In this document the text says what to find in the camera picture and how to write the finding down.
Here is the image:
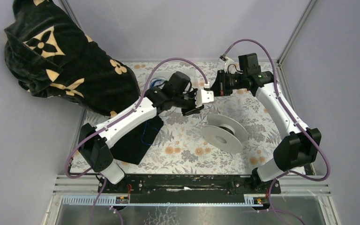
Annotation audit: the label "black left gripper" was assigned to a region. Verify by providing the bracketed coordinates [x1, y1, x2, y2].
[172, 88, 203, 117]

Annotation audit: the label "black folded cloth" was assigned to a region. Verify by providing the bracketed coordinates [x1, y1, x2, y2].
[110, 116, 164, 165]

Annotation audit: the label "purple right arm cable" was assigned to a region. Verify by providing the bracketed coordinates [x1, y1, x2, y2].
[223, 38, 331, 225]

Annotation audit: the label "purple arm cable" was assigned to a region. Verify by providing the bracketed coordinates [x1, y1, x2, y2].
[64, 58, 210, 225]
[223, 38, 331, 225]

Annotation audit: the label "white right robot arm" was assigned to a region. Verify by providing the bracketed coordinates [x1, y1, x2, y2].
[210, 53, 322, 193]

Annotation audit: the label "aluminium frame rails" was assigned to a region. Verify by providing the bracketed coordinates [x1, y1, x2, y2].
[44, 174, 340, 225]

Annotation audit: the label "white perforated spool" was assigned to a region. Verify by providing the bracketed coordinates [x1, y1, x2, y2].
[201, 114, 248, 154]

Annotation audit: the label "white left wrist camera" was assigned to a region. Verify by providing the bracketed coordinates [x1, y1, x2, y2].
[195, 82, 214, 107]

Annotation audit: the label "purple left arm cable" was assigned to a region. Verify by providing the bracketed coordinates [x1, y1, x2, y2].
[64, 58, 210, 225]

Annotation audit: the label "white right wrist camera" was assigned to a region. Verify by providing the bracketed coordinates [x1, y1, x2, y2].
[219, 54, 234, 74]

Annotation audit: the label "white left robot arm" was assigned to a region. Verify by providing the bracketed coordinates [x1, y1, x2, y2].
[78, 72, 210, 193]

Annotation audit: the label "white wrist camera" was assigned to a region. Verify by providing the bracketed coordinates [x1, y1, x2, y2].
[195, 82, 214, 107]
[219, 54, 234, 74]

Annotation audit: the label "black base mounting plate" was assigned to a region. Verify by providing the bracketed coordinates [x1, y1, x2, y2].
[98, 174, 281, 204]

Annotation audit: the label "coiled blue cable green tie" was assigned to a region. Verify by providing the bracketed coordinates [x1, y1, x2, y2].
[150, 78, 167, 89]

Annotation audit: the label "black patterned plush blanket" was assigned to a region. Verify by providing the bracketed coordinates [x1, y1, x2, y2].
[4, 0, 140, 117]

